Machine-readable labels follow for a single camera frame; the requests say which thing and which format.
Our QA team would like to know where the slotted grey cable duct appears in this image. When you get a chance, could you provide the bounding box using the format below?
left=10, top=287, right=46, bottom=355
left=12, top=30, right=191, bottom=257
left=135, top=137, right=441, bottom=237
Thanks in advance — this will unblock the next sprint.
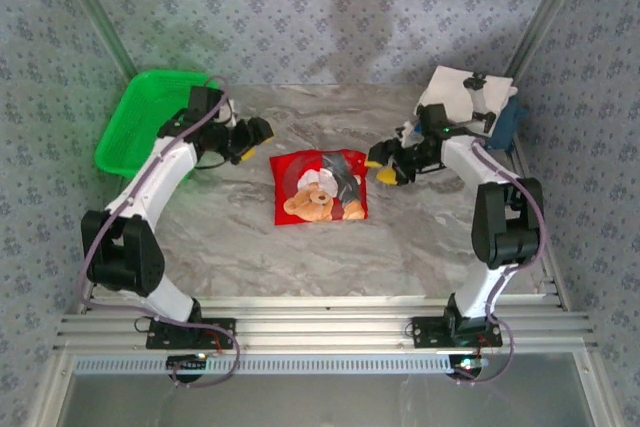
left=69, top=352, right=494, bottom=377

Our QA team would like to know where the aluminium corner post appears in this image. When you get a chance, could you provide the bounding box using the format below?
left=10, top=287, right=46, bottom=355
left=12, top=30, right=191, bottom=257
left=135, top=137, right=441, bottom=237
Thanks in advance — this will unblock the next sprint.
left=52, top=0, right=140, bottom=79
left=501, top=0, right=597, bottom=81

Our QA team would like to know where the red t-shirt with bear print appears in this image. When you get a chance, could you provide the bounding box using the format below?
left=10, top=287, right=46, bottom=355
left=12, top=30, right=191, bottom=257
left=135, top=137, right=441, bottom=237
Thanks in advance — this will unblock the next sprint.
left=268, top=146, right=370, bottom=226

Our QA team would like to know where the aluminium mounting rail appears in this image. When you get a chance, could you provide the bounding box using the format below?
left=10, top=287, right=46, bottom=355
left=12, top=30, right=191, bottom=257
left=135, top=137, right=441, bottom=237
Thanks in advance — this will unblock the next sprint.
left=52, top=296, right=599, bottom=353

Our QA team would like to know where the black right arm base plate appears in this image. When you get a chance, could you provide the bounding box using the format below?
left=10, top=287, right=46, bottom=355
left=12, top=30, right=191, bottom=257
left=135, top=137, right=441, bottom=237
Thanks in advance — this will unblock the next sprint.
left=410, top=315, right=503, bottom=348

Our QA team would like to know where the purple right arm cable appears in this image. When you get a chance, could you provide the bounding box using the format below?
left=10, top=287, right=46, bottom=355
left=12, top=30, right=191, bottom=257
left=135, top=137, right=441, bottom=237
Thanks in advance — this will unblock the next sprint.
left=452, top=139, right=548, bottom=388

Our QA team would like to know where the small black circuit board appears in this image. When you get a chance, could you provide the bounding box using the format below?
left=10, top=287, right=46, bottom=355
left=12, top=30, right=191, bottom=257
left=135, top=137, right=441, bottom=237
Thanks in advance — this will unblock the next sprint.
left=167, top=354, right=209, bottom=381
left=447, top=355, right=489, bottom=381

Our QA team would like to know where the white t-shirt with black print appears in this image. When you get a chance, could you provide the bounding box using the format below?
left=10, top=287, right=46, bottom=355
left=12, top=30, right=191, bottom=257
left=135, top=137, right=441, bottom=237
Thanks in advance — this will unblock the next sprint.
left=414, top=65, right=519, bottom=136

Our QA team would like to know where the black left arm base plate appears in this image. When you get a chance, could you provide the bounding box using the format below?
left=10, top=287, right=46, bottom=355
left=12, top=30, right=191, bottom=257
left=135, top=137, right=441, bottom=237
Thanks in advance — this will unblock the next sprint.
left=145, top=317, right=237, bottom=351

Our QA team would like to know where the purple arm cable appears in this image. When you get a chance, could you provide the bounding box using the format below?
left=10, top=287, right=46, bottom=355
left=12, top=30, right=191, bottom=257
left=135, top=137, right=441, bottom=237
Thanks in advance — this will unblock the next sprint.
left=77, top=77, right=242, bottom=391
left=452, top=139, right=548, bottom=388

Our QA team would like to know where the green plastic basket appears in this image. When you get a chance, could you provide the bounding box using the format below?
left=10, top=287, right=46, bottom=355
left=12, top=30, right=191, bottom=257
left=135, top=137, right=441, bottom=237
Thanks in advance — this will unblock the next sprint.
left=94, top=68, right=214, bottom=181

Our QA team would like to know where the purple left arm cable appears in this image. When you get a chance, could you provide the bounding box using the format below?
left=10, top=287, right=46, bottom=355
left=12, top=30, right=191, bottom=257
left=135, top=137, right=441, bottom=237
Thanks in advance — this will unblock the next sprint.
left=77, top=77, right=242, bottom=391

